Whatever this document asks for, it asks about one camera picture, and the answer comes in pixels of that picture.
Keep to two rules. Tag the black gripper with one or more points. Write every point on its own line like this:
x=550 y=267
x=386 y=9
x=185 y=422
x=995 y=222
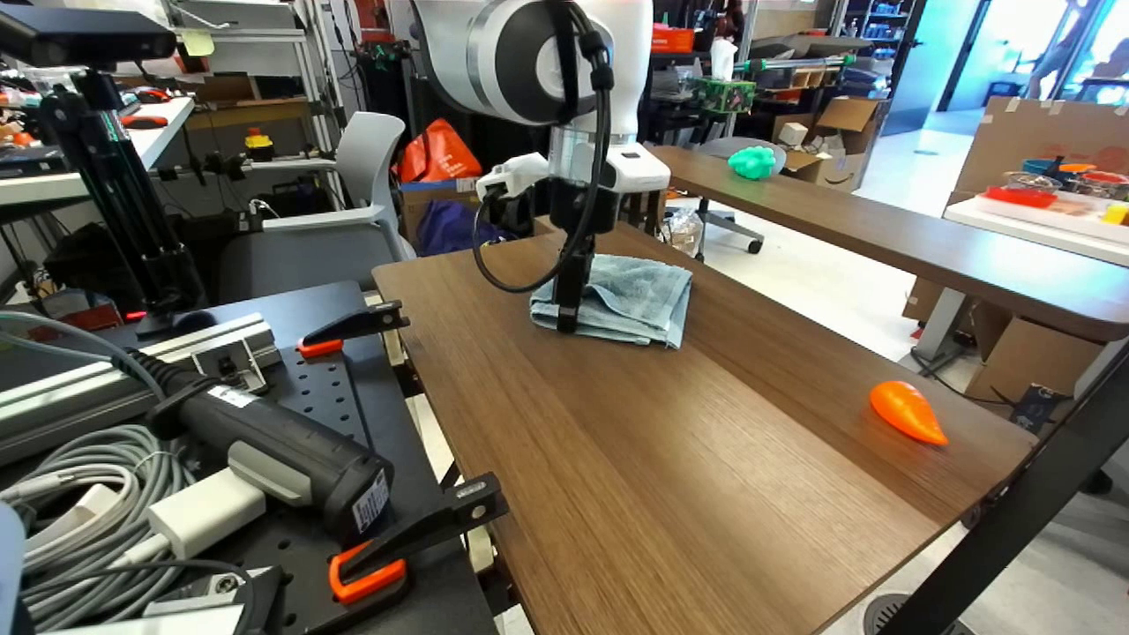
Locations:
x=561 y=222

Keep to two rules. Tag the light blue terry towel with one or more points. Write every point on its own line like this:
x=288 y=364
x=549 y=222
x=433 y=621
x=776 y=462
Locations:
x=638 y=302

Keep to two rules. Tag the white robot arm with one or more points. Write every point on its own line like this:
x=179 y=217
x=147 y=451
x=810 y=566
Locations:
x=516 y=59

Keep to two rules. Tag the dark blue bag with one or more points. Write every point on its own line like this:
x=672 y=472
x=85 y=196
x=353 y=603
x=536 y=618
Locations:
x=452 y=229

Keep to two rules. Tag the orange bag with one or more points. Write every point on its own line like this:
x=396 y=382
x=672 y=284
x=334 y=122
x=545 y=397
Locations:
x=436 y=152

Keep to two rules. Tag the green crumpled plastic object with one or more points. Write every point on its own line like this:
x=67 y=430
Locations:
x=753 y=163

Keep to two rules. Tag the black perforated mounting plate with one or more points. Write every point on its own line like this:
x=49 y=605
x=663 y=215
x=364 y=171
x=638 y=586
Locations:
x=339 y=407

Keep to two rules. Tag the white bottle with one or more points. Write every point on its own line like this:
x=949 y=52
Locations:
x=721 y=56

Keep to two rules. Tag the open cardboard box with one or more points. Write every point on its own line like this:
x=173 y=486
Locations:
x=845 y=126

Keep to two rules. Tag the wooden table white legs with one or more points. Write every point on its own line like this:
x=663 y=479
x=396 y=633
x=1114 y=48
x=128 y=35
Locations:
x=894 y=232

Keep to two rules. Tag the black handheld device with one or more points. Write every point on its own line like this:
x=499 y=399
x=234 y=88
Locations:
x=295 y=462

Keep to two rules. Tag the orange plastic toy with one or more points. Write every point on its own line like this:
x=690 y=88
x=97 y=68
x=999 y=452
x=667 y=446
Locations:
x=904 y=412

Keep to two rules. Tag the white metal shelf rack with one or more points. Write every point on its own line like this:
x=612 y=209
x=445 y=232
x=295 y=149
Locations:
x=259 y=48

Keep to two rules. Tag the white power adapter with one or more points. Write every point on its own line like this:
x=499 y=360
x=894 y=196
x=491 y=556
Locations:
x=207 y=513

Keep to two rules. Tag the white desk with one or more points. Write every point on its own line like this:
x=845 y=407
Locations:
x=154 y=128

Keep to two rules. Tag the red toy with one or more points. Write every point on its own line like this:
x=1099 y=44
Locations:
x=1021 y=196

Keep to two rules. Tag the white tray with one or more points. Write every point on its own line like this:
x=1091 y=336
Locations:
x=1061 y=232

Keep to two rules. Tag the yellow toy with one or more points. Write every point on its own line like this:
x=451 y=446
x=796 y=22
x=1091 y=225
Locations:
x=1115 y=215

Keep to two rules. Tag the blue fabric piece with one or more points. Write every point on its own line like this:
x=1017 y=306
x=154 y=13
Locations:
x=7 y=576

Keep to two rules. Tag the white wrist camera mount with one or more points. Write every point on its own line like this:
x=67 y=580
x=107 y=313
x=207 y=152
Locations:
x=513 y=179

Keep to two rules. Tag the black camera tripod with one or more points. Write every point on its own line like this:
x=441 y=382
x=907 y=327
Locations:
x=118 y=190

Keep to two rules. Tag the black metal frame bar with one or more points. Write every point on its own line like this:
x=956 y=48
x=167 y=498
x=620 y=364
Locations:
x=1023 y=507

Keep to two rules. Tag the silver aluminium rail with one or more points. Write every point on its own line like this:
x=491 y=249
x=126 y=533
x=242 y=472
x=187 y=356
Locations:
x=72 y=392

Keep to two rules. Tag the black camera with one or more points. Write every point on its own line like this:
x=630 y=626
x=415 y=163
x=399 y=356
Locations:
x=84 y=35

